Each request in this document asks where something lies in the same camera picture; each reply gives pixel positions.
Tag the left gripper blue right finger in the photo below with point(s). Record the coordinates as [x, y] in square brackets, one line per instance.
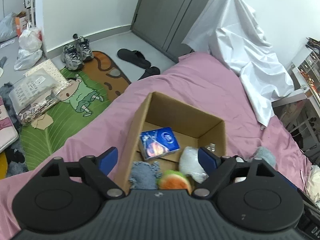
[219, 170]

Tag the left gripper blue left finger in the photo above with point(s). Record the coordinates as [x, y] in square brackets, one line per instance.
[96, 171]

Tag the grey fluffy plush item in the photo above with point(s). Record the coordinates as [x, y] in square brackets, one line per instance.
[265, 154]

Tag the clear bubble wrap bag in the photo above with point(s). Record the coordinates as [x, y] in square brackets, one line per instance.
[189, 165]

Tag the brown cardboard box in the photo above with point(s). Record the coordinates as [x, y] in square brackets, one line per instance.
[191, 126]

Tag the blue denim fabric piece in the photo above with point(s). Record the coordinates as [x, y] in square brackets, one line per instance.
[144, 176]

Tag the orange green plush toy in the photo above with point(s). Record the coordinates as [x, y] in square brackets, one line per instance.
[174, 180]

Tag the blue tissue pack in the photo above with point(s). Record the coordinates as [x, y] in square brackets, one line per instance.
[157, 143]

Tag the cartoon green floor mat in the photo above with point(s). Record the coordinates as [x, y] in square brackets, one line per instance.
[89, 93]

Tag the pink bed sheet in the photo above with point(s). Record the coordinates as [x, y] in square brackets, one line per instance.
[254, 189]

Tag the clear packaged items stack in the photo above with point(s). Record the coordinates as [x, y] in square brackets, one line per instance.
[37, 92]

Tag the black slipper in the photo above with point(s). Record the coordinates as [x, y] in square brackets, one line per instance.
[134, 57]
[150, 72]

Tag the white desk with clutter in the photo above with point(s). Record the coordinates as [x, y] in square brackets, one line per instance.
[299, 111]

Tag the cream cloth bundle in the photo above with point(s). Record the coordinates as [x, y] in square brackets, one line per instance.
[313, 184]

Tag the grey sneaker left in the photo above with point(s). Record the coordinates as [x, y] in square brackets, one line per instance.
[71, 58]

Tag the grey sneaker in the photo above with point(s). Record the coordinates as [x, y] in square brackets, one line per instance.
[71, 58]
[83, 49]

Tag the grey sneaker right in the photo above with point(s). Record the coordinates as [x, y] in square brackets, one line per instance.
[83, 49]

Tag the white draped sheet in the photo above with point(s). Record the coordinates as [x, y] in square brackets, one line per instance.
[228, 30]

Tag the white plastic bag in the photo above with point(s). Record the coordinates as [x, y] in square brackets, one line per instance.
[29, 52]

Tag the grey door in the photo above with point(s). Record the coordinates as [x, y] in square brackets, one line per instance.
[165, 23]

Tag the orange cardboard box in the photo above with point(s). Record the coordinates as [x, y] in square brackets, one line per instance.
[21, 21]

